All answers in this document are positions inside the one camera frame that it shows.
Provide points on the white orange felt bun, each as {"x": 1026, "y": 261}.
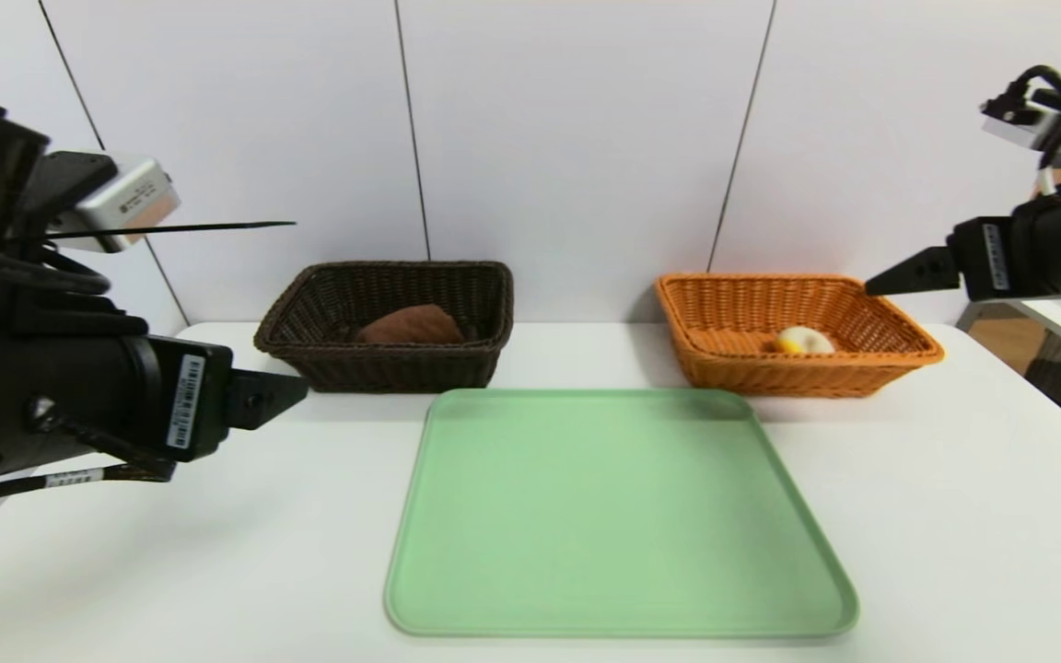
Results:
{"x": 805, "y": 341}

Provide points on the orange wicker basket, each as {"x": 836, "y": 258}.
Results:
{"x": 770, "y": 375}

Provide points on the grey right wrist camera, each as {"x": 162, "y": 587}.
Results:
{"x": 1014, "y": 124}

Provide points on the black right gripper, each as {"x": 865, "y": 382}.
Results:
{"x": 989, "y": 260}

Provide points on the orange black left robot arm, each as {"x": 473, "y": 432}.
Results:
{"x": 33, "y": 396}

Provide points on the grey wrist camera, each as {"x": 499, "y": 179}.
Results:
{"x": 1014, "y": 124}
{"x": 121, "y": 207}

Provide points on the light green plastic tray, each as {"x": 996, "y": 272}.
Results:
{"x": 623, "y": 552}

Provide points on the brown towel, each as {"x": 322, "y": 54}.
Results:
{"x": 411, "y": 327}

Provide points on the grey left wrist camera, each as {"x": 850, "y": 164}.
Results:
{"x": 121, "y": 207}

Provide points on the dark brown wicker basket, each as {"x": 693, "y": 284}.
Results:
{"x": 402, "y": 370}

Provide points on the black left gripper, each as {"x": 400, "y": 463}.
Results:
{"x": 192, "y": 401}

